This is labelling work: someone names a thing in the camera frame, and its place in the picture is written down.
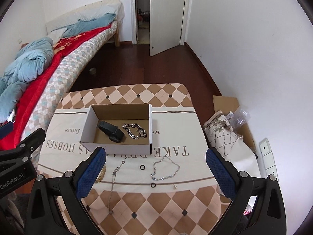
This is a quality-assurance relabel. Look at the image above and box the thin silver pendant necklace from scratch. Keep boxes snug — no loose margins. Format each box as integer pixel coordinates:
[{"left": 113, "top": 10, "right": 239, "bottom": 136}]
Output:
[{"left": 108, "top": 156, "right": 129, "bottom": 215}]

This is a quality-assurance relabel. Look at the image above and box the wooden bead bracelet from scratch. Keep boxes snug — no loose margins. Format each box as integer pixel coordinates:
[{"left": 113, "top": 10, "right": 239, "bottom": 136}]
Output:
[{"left": 94, "top": 164, "right": 108, "bottom": 184}]

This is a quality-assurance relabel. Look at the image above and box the silver link chain necklace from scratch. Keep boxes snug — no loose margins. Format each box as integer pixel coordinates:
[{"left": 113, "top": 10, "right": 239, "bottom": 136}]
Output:
[{"left": 149, "top": 156, "right": 181, "bottom": 182}]

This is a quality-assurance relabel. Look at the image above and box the white power strip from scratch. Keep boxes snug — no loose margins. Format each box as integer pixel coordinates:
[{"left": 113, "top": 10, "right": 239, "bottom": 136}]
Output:
[{"left": 259, "top": 138, "right": 278, "bottom": 179}]

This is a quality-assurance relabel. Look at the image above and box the checkered diamond tablecloth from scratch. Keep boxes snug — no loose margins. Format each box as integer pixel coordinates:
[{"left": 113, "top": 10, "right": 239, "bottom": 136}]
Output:
[{"left": 58, "top": 83, "right": 230, "bottom": 234}]

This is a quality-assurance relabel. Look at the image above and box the light blue duvet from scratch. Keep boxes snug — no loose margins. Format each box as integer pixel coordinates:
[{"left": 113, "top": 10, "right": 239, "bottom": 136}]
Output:
[{"left": 1, "top": 37, "right": 54, "bottom": 123}]

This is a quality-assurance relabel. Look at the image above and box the floral fabric bag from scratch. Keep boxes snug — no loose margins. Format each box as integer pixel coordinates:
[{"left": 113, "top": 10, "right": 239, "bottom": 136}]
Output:
[{"left": 203, "top": 111, "right": 261, "bottom": 178}]

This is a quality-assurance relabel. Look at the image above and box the black smart band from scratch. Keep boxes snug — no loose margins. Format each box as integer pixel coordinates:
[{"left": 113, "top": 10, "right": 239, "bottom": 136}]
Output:
[{"left": 98, "top": 121, "right": 125, "bottom": 143}]

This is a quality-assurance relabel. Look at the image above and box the cream printed cloth mat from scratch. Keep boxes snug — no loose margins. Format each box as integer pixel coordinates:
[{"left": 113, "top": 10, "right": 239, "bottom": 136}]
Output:
[{"left": 38, "top": 107, "right": 217, "bottom": 193}]

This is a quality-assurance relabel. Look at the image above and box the clear plastic bag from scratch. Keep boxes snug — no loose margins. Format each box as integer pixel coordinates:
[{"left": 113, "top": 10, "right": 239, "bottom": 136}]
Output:
[{"left": 229, "top": 106, "right": 251, "bottom": 130}]

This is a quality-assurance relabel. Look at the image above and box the white cardboard box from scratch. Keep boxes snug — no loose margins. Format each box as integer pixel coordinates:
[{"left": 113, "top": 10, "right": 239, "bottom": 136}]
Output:
[{"left": 80, "top": 103, "right": 152, "bottom": 156}]

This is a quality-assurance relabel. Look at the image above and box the bed with patterned mattress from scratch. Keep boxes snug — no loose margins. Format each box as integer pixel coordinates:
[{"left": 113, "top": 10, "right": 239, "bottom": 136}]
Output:
[{"left": 0, "top": 0, "right": 125, "bottom": 152}]

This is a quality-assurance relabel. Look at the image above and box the red blanket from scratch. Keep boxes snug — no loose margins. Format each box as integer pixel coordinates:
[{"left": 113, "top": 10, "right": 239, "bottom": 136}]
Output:
[{"left": 1, "top": 22, "right": 117, "bottom": 151}]

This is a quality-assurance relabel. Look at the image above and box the flat brown cardboard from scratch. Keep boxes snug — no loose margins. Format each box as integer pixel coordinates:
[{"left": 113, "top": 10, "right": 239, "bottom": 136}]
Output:
[{"left": 213, "top": 96, "right": 256, "bottom": 153}]

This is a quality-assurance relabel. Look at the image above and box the blue folded sheet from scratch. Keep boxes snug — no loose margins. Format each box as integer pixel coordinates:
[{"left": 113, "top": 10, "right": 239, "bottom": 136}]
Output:
[{"left": 62, "top": 13, "right": 116, "bottom": 38}]

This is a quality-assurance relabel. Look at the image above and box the white door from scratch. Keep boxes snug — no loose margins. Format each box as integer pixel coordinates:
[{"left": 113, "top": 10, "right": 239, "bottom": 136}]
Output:
[{"left": 150, "top": 0, "right": 185, "bottom": 56}]

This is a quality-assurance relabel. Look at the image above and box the thick silver chain bracelet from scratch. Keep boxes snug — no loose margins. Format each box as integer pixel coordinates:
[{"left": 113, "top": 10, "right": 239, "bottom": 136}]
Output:
[{"left": 121, "top": 122, "right": 148, "bottom": 139}]

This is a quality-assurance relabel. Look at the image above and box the white door frame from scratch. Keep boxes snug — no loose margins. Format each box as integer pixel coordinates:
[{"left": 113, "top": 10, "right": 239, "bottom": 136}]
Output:
[{"left": 131, "top": 0, "right": 192, "bottom": 46}]

